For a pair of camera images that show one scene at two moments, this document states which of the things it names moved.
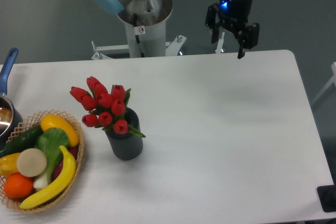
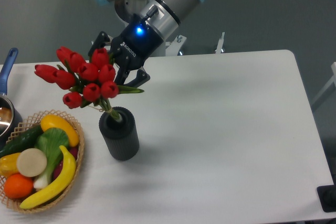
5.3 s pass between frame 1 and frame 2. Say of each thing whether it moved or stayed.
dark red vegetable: stayed
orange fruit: stayed
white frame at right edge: stayed
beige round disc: stayed
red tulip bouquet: moved
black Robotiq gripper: moved
